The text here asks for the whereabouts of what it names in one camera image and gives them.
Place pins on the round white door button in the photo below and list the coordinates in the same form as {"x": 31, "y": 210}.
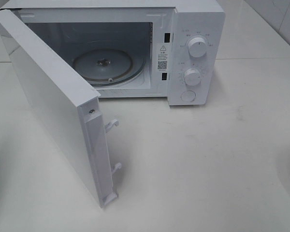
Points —
{"x": 188, "y": 96}

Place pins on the white timer knob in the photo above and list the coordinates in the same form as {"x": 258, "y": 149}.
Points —
{"x": 192, "y": 77}

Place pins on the white microwave door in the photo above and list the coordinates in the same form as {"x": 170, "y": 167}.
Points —
{"x": 65, "y": 103}

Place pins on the glass microwave turntable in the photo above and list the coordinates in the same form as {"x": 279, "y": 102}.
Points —
{"x": 103, "y": 67}

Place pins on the white microwave oven body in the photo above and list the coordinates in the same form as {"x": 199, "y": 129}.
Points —
{"x": 154, "y": 33}

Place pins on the upper white control knob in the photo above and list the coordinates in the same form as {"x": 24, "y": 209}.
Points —
{"x": 197, "y": 46}

